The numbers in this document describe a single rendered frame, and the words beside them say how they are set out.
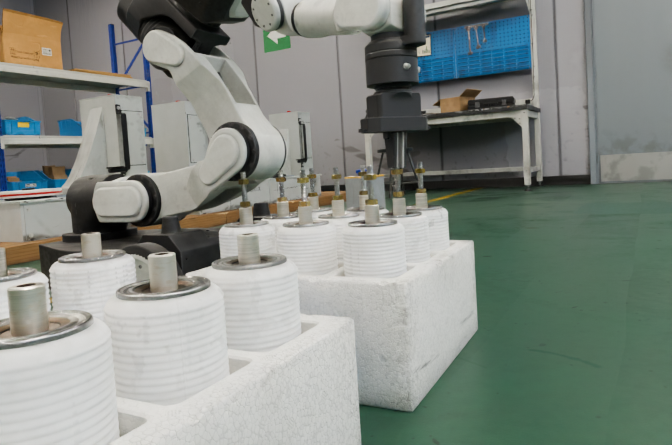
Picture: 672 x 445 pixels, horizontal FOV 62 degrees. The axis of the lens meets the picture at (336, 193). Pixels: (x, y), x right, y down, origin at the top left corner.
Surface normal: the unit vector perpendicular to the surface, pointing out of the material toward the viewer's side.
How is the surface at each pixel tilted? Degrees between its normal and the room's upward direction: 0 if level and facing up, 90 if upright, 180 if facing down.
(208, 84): 113
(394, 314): 90
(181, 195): 90
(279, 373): 90
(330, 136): 90
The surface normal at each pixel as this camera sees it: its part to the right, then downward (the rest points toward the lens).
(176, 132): -0.48, 0.07
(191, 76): -0.28, 0.45
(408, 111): 0.45, 0.02
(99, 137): 0.87, -0.03
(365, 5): -0.71, 0.08
